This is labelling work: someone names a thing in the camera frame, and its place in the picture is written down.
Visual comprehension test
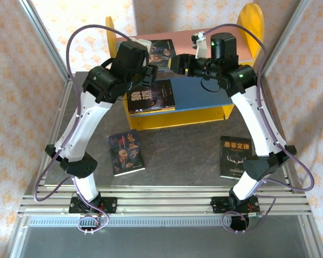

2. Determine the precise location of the dark wolf cover book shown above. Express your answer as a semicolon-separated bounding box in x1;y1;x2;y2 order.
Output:
127;80;176;113

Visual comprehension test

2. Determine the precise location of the dark blue old man book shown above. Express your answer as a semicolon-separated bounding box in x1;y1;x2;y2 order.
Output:
148;39;178;73
107;129;146;177

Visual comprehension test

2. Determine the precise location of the black antler cover book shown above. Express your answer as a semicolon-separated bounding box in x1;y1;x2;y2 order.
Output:
220;135;253;180

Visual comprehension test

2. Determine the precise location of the yellow pink blue shelf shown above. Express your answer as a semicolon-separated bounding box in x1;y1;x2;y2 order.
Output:
105;3;265;132

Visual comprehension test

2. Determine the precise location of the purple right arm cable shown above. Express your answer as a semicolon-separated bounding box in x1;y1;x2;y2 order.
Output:
203;23;315;192

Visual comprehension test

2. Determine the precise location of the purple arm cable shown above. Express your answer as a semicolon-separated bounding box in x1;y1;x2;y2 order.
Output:
33;24;137;202
203;23;315;192

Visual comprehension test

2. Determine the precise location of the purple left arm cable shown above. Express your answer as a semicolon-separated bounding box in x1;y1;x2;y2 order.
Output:
33;24;137;202

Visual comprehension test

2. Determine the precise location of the aluminium frame post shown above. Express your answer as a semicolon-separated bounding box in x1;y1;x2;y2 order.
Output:
257;0;312;80
18;0;76;83

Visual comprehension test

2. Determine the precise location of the aluminium table side rail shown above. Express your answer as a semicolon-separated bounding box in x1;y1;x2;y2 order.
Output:
257;75;323;258
4;76;76;258

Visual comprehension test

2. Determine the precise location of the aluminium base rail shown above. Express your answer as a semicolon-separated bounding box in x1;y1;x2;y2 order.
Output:
18;184;313;217

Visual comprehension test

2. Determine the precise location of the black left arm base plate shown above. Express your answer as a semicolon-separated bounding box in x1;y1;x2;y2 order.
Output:
69;196;117;215

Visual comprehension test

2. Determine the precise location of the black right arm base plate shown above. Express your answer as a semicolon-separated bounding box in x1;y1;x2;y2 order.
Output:
211;196;259;215

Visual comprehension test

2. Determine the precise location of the grey slotted cable duct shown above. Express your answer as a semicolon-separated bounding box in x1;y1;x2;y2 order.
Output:
29;217;262;227

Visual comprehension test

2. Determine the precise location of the short purple cable loop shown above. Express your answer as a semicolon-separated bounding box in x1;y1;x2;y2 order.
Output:
222;211;267;234
77;213;110;234

